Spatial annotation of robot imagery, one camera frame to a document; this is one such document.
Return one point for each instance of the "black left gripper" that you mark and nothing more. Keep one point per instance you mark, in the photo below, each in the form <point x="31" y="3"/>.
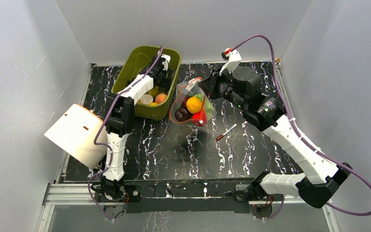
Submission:
<point x="167" y="75"/>

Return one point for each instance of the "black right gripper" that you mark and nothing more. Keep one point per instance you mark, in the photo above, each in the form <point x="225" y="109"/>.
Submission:
<point x="212" y="85"/>

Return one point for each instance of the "yellow starfruit toy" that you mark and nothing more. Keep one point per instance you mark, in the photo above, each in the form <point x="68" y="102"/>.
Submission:
<point x="154" y="91"/>

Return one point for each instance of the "yellow-orange tangerine toy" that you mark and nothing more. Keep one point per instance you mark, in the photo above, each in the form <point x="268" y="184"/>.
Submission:
<point x="194" y="105"/>

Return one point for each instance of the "green lettuce toy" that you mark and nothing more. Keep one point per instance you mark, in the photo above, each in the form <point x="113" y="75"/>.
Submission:
<point x="207" y="106"/>

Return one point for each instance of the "clear zip bag orange zipper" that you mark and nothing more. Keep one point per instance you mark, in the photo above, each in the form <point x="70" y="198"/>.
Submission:
<point x="189" y="88"/>

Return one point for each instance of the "dark red cherry toy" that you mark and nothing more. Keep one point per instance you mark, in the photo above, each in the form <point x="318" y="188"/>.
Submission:
<point x="184" y="100"/>

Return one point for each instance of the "red strawberry toy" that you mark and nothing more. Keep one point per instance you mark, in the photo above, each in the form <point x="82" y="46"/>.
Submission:
<point x="199" y="119"/>

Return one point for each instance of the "dark brown plum toy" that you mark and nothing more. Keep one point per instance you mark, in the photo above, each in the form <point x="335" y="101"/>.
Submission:
<point x="182" y="114"/>

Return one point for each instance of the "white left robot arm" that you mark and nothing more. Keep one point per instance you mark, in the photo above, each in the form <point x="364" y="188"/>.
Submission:
<point x="120" y="118"/>

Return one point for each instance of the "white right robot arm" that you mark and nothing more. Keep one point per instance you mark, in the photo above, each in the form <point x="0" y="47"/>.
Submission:
<point x="320" y="178"/>

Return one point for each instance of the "olive green plastic basket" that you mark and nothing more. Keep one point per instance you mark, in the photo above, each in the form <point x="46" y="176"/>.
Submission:
<point x="140" y="59"/>

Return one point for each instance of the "peach toy fruit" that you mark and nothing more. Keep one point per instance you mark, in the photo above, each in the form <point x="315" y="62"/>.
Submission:
<point x="160" y="98"/>

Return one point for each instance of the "white round slice toy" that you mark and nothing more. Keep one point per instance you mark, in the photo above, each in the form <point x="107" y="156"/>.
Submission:
<point x="146" y="99"/>

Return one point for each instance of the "red cap marker pen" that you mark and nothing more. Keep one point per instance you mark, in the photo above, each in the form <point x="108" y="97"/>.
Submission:
<point x="226" y="132"/>

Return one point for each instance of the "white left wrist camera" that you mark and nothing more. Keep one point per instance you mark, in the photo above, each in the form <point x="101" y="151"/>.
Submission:
<point x="165" y="62"/>

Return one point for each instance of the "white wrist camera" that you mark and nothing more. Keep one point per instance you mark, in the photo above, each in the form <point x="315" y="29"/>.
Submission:
<point x="232" y="59"/>
<point x="165" y="62"/>

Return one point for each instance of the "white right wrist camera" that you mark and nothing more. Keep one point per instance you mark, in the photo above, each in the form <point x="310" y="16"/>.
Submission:
<point x="232" y="59"/>

